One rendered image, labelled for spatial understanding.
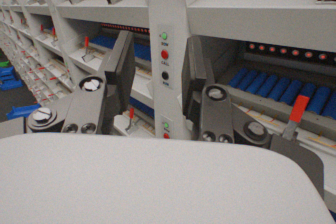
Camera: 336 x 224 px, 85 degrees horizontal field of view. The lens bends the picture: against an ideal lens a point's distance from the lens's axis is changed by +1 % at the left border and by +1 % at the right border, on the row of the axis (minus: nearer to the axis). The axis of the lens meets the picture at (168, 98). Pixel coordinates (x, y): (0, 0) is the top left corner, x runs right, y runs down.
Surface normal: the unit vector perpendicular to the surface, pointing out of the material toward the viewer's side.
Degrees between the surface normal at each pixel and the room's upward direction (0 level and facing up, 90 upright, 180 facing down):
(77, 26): 90
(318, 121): 21
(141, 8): 111
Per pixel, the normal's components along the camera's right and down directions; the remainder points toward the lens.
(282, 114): -0.67, 0.62
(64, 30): 0.69, 0.33
